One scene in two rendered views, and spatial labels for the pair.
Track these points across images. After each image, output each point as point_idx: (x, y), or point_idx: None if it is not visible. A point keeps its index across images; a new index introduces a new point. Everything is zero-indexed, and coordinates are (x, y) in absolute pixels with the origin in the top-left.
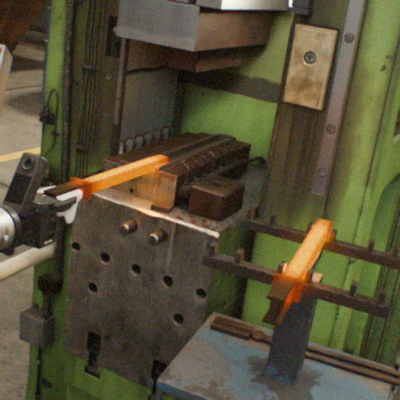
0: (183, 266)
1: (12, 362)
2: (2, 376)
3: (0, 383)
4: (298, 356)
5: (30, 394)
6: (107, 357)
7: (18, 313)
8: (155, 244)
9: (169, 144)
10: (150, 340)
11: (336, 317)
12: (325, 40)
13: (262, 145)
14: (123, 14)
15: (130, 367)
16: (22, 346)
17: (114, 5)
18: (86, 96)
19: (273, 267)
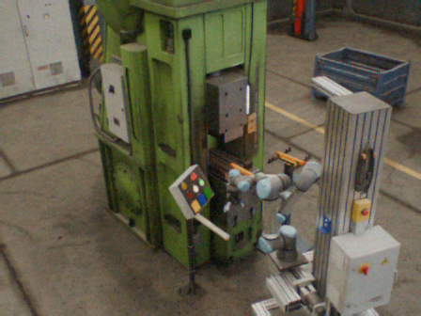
0: None
1: (158, 272)
2: (165, 275)
3: (170, 276)
4: (292, 177)
5: None
6: (239, 218)
7: (122, 267)
8: None
9: (212, 161)
10: (248, 204)
11: (262, 170)
12: (254, 116)
13: (208, 146)
14: (226, 136)
15: (244, 215)
16: (148, 268)
17: (202, 135)
18: (198, 164)
19: None
